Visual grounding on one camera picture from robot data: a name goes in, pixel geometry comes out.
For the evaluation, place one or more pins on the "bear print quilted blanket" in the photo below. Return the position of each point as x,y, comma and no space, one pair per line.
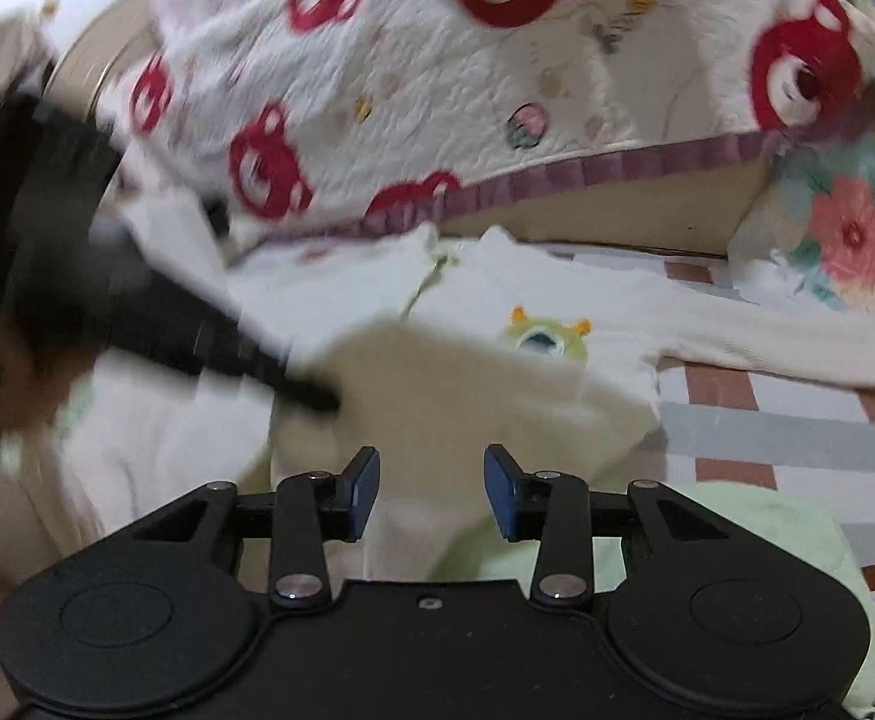
407,90

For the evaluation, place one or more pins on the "light green cloth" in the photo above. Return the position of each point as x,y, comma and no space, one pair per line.
767,525

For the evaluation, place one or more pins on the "person's left hand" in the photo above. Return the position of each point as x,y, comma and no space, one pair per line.
25,375

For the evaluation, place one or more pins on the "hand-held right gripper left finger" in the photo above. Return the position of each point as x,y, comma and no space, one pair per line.
358,495

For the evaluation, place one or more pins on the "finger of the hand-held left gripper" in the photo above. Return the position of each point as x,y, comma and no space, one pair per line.
220,352

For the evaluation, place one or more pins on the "floral cloth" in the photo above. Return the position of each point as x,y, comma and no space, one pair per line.
849,225

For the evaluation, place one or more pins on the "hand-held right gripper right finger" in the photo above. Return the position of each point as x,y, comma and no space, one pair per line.
503,495

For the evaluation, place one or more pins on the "beige headboard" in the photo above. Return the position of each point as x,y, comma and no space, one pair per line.
100,60

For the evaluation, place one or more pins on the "white ribbed shirt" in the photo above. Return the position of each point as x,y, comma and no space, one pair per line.
482,390

